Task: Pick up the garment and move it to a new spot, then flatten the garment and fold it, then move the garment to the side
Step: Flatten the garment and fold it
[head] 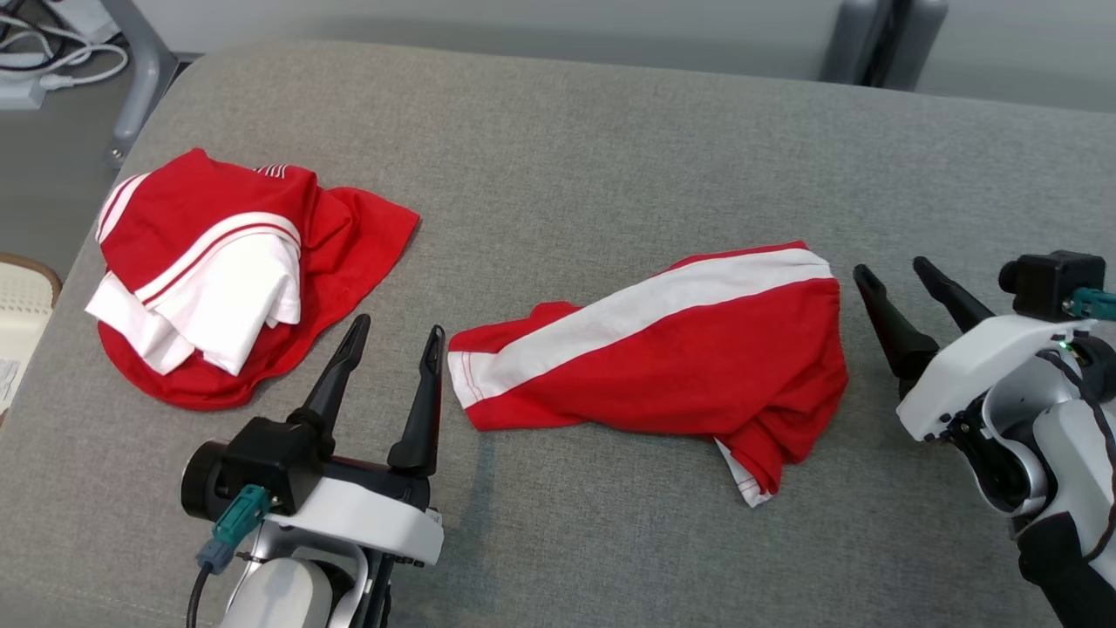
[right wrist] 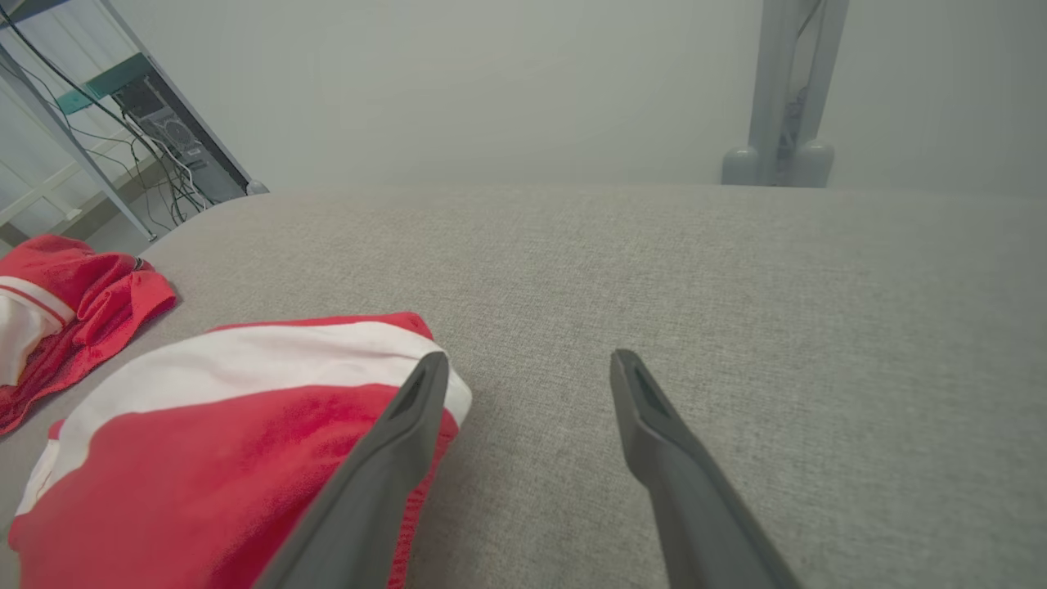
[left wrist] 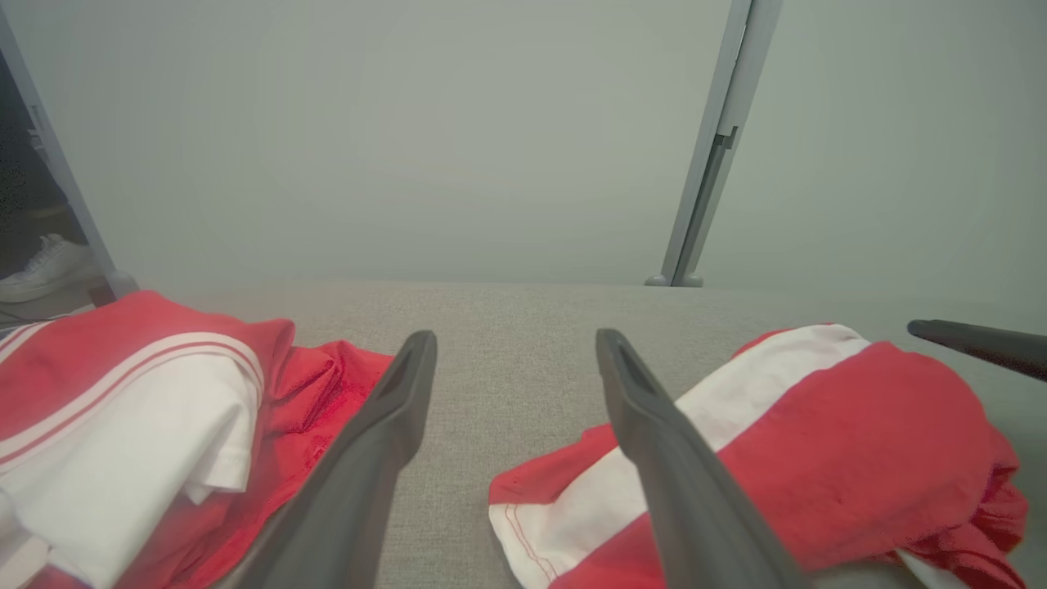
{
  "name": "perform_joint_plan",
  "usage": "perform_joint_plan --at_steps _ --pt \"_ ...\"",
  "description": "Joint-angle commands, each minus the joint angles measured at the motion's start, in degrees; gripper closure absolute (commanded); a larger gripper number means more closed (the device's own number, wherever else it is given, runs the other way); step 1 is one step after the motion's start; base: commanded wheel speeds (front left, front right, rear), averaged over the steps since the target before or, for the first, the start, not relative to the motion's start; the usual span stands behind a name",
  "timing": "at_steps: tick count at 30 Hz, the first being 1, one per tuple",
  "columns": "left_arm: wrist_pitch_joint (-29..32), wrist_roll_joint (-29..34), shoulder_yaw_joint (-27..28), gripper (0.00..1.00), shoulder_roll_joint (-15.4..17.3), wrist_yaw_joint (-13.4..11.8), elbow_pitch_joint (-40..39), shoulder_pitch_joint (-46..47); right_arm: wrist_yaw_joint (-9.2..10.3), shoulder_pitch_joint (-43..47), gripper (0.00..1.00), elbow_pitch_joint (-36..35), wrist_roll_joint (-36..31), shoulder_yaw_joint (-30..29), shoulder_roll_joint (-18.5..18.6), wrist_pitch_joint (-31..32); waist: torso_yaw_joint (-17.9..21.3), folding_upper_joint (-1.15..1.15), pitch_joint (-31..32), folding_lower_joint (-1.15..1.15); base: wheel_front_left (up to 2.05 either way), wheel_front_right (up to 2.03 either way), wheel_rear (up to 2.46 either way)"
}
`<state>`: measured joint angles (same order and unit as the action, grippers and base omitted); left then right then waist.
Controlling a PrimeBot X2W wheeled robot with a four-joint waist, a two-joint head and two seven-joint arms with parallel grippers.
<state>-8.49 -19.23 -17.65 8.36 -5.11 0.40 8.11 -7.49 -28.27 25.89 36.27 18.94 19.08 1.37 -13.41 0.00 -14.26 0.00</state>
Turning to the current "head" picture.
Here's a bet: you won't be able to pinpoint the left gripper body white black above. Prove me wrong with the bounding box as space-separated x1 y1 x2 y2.
181 440 446 569

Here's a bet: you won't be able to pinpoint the left camera cable teal plug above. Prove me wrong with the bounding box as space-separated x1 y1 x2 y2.
186 484 272 628

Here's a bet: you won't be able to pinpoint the camera cable teal plug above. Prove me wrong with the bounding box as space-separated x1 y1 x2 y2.
186 484 272 628
1071 287 1116 322

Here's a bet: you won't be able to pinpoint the beige laundry basket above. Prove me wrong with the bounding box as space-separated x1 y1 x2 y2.
0 253 63 424

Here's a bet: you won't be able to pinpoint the grey partition post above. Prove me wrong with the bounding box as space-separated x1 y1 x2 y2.
820 0 897 85
882 0 949 92

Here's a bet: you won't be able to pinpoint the red white numbered jersey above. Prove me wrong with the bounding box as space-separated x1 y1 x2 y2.
85 148 421 412

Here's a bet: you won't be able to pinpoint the grey metal table leg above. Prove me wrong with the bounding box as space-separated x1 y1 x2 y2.
99 0 180 168

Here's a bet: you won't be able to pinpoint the red shorts with white stripe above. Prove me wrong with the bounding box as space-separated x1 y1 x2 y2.
447 242 849 509

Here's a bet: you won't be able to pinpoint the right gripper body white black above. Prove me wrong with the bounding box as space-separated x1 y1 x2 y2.
896 314 1099 442

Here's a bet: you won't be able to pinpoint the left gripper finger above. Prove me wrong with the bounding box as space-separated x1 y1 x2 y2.
288 314 372 437
388 325 446 477

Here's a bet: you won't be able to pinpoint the white power adapter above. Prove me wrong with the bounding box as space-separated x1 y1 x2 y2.
0 74 46 111

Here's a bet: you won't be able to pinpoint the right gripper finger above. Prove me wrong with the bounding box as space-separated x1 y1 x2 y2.
853 264 941 385
913 256 995 332

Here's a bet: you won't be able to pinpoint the right camera cable teal plug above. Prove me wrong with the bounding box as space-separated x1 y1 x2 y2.
1071 287 1116 322

